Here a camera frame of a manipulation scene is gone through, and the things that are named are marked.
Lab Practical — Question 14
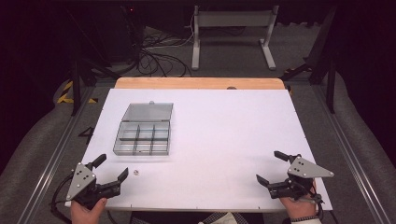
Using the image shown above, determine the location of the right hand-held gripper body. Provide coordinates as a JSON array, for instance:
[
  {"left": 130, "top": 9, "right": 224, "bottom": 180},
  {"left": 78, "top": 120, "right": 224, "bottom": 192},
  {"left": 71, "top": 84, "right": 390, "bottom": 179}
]
[{"left": 268, "top": 156, "right": 335, "bottom": 201}]

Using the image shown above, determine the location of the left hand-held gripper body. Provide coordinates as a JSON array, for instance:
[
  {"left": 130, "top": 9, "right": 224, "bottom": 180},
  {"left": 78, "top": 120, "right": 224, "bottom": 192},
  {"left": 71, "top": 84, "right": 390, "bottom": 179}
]
[{"left": 65, "top": 161, "right": 121, "bottom": 210}]

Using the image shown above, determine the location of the person's left hand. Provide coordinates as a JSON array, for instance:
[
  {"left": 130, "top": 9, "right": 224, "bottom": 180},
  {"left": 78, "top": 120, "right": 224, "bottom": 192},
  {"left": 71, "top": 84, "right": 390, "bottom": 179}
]
[{"left": 70, "top": 197, "right": 108, "bottom": 224}]

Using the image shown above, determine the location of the person's right hand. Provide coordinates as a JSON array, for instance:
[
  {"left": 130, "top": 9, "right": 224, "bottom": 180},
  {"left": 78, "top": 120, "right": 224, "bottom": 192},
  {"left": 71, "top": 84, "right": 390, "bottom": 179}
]
[{"left": 279, "top": 186, "right": 319, "bottom": 219}]

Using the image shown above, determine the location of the clear plastic compartment box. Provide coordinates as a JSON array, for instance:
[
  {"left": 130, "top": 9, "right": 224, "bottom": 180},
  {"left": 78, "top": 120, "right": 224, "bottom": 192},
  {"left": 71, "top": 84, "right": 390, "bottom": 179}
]
[{"left": 112, "top": 101, "right": 175, "bottom": 157}]

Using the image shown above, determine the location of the dark beaded wristband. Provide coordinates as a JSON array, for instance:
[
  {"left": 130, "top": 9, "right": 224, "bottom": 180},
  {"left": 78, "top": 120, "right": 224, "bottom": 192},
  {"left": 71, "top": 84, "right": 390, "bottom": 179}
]
[{"left": 290, "top": 215, "right": 319, "bottom": 223}]

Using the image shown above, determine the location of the white table cover sheet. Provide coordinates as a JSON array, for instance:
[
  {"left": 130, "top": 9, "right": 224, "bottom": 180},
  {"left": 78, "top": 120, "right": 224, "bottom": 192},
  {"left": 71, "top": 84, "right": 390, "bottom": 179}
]
[{"left": 64, "top": 88, "right": 333, "bottom": 213}]

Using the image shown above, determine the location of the yellow and black floor tape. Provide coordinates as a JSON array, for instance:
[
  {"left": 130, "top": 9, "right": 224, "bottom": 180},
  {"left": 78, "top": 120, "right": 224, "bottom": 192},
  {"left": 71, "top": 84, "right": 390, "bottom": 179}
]
[{"left": 56, "top": 80, "right": 99, "bottom": 105}]

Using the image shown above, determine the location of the black tripod stand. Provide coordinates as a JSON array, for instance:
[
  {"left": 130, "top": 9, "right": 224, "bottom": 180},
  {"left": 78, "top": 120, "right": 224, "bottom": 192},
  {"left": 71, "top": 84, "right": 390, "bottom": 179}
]
[{"left": 65, "top": 8, "right": 120, "bottom": 117}]

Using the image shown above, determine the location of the black angled metal stand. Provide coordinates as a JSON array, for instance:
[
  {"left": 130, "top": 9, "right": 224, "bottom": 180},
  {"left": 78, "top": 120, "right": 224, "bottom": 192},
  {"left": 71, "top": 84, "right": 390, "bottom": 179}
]
[{"left": 279, "top": 6, "right": 340, "bottom": 115}]

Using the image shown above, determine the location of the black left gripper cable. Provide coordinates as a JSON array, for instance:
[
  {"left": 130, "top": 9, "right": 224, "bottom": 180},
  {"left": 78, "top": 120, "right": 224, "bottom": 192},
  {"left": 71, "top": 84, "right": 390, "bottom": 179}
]
[{"left": 50, "top": 172, "right": 76, "bottom": 224}]

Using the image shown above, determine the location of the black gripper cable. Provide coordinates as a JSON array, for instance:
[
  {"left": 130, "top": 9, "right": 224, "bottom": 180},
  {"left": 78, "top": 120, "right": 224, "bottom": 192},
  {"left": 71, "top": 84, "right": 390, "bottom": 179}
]
[
  {"left": 306, "top": 192, "right": 325, "bottom": 222},
  {"left": 50, "top": 172, "right": 76, "bottom": 224}
]

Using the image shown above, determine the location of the aluminium floor rail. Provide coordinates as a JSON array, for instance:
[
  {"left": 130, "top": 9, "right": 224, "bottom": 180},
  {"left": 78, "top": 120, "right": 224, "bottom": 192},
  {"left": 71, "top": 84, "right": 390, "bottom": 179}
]
[
  {"left": 17, "top": 87, "right": 96, "bottom": 224},
  {"left": 312, "top": 85, "right": 391, "bottom": 224}
]

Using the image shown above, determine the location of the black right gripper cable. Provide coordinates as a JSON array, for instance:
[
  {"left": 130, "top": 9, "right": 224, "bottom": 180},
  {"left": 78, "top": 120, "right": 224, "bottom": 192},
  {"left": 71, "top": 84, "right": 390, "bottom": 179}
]
[{"left": 306, "top": 192, "right": 325, "bottom": 222}]

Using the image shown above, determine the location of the bundle of black floor cables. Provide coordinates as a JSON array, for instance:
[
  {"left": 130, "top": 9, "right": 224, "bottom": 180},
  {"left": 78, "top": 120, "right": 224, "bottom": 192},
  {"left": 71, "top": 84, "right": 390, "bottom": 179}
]
[{"left": 135, "top": 27, "right": 192, "bottom": 77}]

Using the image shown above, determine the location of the white metal stand frame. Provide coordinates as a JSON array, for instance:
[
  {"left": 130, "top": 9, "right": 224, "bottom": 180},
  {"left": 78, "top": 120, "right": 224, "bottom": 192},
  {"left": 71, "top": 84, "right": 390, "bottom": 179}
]
[{"left": 191, "top": 5, "right": 280, "bottom": 71}]

